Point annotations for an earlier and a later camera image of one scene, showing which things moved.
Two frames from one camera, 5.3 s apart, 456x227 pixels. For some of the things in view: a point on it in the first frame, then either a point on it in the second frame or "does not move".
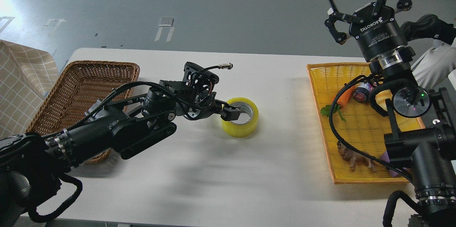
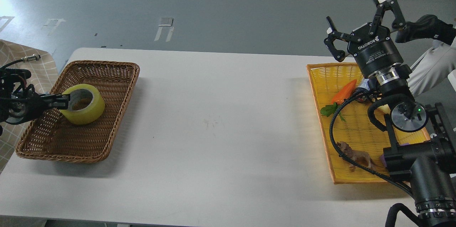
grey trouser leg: (439, 63) does not move
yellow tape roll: (241, 130) -> (95, 109)
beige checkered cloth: (26, 73) does not move
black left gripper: (205, 105) -> (26, 106)
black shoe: (429, 26) does not move
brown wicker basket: (81, 84) does not move
